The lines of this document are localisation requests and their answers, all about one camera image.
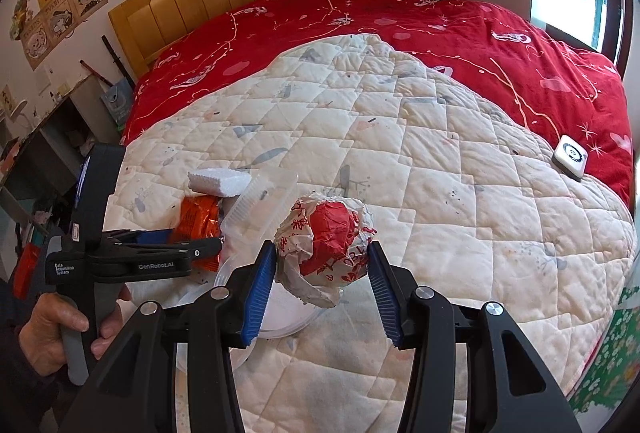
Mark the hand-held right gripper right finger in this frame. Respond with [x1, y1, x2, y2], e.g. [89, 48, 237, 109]
[366, 240, 583, 433]

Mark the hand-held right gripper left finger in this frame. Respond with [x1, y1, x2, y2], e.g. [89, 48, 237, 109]
[60, 240, 278, 433]

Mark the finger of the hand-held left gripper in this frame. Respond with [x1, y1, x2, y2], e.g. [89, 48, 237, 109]
[90, 236, 224, 264]
[104, 228, 174, 246]

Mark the orange snack packet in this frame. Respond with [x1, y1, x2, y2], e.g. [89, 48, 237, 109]
[169, 196, 223, 273]

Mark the red white wrapper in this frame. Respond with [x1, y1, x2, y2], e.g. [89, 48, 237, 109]
[274, 196, 377, 309]

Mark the person's left hand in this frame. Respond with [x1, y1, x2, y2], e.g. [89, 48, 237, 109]
[19, 285, 132, 361]

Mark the clear round plastic lid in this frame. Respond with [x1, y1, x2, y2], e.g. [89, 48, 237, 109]
[175, 253, 321, 339]

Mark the clear plastic tray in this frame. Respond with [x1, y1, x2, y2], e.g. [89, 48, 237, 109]
[220, 170, 300, 259]

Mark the white foam block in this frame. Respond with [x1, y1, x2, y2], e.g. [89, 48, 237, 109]
[187, 167, 252, 199]

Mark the white quilted blanket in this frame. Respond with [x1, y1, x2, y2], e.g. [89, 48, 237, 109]
[102, 33, 638, 433]

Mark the bedside shelf unit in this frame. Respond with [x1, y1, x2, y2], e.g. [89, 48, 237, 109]
[0, 73, 126, 214]

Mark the blue paper bag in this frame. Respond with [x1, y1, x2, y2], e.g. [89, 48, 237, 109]
[100, 80, 135, 124]

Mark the white desk lamp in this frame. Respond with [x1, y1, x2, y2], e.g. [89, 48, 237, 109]
[5, 99, 30, 124]

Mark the brown stick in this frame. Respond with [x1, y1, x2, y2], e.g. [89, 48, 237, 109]
[80, 60, 117, 87]

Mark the dark stick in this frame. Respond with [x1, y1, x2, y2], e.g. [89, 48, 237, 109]
[101, 36, 136, 84]

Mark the small white square device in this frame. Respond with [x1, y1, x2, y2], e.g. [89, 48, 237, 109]
[551, 134, 590, 179]

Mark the red patterned blanket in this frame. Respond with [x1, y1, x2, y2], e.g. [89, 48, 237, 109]
[122, 0, 628, 209]

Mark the cartoon faces wall poster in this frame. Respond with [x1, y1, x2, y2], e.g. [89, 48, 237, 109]
[22, 0, 109, 71]

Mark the floral wall sticker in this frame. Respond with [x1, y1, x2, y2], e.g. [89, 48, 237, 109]
[570, 288, 640, 419]

